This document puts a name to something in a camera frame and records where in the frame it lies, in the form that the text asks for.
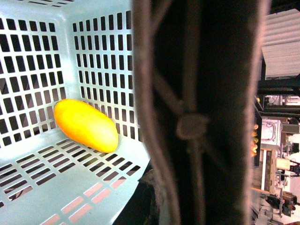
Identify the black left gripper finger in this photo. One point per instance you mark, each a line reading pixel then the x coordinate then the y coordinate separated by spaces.
pixel 196 65

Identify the yellow mango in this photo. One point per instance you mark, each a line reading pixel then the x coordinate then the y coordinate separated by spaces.
pixel 86 125

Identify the light blue plastic basket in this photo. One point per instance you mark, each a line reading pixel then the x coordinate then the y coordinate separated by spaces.
pixel 70 143

